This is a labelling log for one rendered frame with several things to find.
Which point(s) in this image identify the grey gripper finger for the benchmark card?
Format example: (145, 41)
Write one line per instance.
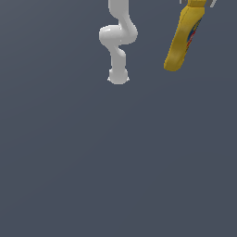
(182, 1)
(213, 2)

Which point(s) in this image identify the yellow mustard bottle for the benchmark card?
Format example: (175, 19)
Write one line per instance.
(182, 40)

